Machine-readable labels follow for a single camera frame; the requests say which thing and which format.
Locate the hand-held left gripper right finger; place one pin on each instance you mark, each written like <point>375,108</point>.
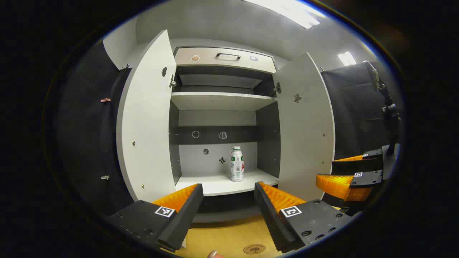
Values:
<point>272,222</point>

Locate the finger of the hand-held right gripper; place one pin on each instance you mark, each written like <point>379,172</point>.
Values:
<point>355,165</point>
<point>367,179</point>

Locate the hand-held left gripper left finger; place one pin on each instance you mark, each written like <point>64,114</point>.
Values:
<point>186,218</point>

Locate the round wooden coaster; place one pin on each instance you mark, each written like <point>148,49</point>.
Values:
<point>254,249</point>

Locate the grey and white cabinet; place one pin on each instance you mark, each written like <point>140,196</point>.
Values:
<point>215,157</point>

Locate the white plastic bottle green label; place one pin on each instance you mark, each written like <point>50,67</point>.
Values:
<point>237,165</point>

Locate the metal door hinge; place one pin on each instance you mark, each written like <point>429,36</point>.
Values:
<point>173,83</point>
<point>277,87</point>

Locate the beige cabinet drawer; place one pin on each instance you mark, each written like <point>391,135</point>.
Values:
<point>211,61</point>

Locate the black backdrop cloth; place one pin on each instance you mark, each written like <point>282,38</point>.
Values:
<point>89,136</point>
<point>355,107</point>

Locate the small ceiling light panel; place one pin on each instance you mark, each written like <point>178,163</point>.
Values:
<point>346,58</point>

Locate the long ceiling light panel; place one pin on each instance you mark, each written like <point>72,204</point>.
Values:
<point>287,12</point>

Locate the black clip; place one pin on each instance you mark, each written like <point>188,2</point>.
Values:
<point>124,67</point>

